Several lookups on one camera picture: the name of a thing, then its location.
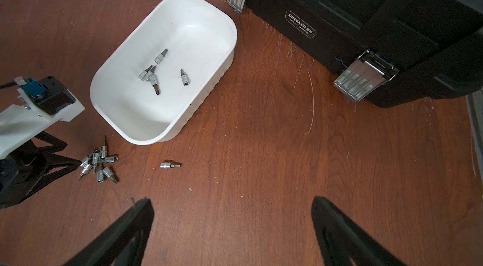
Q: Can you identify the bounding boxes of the pile of silver bits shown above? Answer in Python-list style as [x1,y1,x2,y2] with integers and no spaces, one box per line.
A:
[78,136,119,184]

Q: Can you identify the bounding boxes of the white rectangular storage box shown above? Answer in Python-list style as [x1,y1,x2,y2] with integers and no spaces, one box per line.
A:
[90,0,238,145]

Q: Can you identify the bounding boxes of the black plastic toolbox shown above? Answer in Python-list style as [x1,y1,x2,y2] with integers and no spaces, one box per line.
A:
[226,0,482,107]

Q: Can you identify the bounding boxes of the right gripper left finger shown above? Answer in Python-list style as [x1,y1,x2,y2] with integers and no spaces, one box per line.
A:
[65,198,154,265]

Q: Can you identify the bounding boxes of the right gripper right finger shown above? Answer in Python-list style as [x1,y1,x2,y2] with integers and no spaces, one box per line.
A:
[311,196,404,265]

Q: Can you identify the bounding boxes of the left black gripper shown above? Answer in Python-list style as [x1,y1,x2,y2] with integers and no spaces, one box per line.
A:
[1,131,81,209]

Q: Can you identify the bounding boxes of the dark bit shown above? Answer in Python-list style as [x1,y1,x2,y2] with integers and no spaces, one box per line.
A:
[148,75,160,96]

